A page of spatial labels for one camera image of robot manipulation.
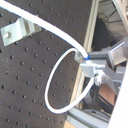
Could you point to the black perforated breadboard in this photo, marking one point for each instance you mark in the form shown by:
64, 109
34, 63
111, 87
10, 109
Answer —
40, 60

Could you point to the metal cable clip bracket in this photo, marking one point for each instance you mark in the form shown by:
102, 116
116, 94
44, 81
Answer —
16, 31

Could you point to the aluminium frame rail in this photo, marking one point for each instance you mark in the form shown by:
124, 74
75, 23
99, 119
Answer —
87, 45

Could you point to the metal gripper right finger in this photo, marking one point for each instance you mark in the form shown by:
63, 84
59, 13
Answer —
114, 55

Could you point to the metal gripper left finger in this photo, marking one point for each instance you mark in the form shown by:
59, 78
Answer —
102, 74

